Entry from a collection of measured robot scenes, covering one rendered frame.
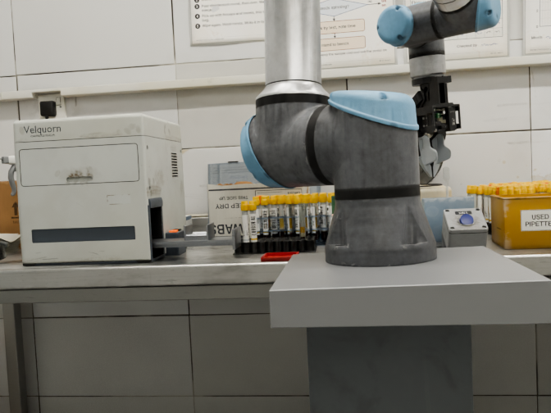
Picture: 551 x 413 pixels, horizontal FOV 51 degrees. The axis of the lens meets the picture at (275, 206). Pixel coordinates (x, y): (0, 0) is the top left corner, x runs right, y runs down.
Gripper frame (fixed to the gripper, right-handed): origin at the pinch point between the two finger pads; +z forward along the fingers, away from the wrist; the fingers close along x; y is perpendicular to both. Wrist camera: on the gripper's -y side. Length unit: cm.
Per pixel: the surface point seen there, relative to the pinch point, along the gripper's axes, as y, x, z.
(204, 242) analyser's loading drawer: -7, -51, 9
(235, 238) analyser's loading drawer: -4.3, -44.9, 8.7
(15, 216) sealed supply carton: -64, -86, 3
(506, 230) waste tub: 20.3, 1.2, 11.7
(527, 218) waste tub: 22.4, 4.6, 9.7
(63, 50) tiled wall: -91, -66, -46
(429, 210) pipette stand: 7.5, -6.5, 7.4
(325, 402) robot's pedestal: 42, -51, 24
